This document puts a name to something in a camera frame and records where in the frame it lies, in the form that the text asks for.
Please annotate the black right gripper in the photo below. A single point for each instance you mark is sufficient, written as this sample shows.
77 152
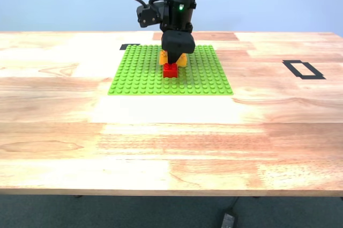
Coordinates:
178 18

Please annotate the yellow rectangular brick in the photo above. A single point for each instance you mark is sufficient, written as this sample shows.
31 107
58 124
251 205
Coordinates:
163 59

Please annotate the red square brick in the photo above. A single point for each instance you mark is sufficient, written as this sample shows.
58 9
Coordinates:
170 73

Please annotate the green studded baseplate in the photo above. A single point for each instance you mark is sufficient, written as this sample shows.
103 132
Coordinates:
201 77

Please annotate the black tape corner strip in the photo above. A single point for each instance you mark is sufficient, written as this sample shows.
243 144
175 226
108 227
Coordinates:
122 47

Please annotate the black tape rectangle outline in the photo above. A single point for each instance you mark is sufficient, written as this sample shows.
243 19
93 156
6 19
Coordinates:
313 77

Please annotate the grey power adapter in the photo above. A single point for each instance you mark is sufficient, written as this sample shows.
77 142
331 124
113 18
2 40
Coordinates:
228 221

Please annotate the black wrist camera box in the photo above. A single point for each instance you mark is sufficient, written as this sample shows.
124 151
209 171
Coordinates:
148 14

